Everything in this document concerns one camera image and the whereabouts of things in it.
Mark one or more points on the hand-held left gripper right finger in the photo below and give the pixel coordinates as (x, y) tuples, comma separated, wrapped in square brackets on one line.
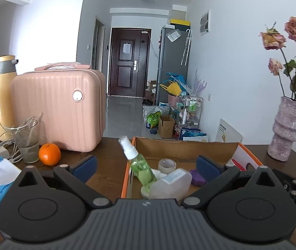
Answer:
[(207, 168)]

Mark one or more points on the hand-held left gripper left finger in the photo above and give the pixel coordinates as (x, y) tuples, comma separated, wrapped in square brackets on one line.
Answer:
[(85, 165)]

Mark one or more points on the small purple object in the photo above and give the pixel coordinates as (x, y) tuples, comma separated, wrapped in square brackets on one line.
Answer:
[(196, 178)]

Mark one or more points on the red and white box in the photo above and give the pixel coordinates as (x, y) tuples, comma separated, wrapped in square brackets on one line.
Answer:
[(237, 164)]

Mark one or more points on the orange and white cardboard box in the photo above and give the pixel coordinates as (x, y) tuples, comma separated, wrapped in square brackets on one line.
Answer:
[(181, 148)]

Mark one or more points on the translucent plastic bottle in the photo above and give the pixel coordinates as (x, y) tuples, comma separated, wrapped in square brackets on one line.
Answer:
[(174, 187)]

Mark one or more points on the clear tape roll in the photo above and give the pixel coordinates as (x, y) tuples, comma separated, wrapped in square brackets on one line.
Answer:
[(161, 168)]

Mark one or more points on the green spray bottle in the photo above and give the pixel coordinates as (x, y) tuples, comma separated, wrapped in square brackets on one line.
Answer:
[(140, 169)]

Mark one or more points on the blue and white carton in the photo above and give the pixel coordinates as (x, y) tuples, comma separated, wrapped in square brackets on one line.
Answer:
[(192, 135)]

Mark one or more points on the orange fruit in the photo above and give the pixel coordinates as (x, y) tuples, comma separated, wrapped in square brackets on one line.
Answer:
[(49, 154)]

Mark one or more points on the white flat board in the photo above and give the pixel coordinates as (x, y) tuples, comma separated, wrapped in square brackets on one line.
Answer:
[(228, 131)]

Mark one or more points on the purple ribbed vase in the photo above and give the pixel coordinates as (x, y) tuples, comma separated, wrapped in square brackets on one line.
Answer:
[(286, 130)]

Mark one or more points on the small brown cardboard box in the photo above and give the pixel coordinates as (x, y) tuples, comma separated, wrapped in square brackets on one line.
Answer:
[(166, 127)]

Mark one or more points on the clear glass cup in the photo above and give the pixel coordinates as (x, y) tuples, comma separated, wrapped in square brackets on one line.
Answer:
[(28, 153)]

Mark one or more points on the pink hard-shell suitcase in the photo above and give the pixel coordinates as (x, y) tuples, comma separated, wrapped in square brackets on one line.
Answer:
[(54, 109)]

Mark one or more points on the green snack bag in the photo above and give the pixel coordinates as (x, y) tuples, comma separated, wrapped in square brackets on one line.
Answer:
[(153, 119)]

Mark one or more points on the pink bucket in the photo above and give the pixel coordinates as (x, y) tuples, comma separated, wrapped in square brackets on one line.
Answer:
[(173, 100)]

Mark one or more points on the white power strip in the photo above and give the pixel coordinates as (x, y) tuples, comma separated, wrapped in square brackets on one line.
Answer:
[(1, 151)]

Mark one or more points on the yellow bag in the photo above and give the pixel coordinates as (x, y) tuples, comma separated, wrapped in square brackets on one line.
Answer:
[(171, 88)]

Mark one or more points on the dark shoes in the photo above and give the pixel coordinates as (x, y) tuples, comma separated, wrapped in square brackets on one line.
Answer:
[(147, 101)]

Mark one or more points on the blue bag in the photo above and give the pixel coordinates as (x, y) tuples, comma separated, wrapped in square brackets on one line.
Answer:
[(179, 78)]

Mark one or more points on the dark brown entrance door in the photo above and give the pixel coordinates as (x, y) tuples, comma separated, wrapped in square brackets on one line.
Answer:
[(128, 78)]

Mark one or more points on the yellow thermos jug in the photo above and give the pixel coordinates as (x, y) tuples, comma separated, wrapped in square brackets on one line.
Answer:
[(3, 96)]

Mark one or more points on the grey refrigerator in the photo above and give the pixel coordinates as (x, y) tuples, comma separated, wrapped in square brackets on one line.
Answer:
[(171, 65)]

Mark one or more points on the grey interior door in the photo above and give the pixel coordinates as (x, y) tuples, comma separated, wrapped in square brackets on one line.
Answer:
[(98, 44)]

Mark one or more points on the folded clear umbrella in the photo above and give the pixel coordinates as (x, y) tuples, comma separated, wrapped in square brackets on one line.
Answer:
[(186, 47)]

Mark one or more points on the white paper on door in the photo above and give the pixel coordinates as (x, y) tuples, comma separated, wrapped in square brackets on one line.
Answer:
[(127, 48)]

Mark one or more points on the clear plastic document bag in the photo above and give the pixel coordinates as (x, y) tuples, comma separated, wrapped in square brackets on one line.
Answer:
[(173, 36)]

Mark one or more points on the yellow box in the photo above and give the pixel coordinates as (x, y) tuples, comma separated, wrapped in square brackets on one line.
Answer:
[(179, 22)]

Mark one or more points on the pale purple wall decoration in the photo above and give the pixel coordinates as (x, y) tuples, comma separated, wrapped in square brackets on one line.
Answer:
[(199, 82)]

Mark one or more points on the white wall electrical panel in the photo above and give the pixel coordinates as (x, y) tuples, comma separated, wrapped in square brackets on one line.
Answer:
[(205, 22)]

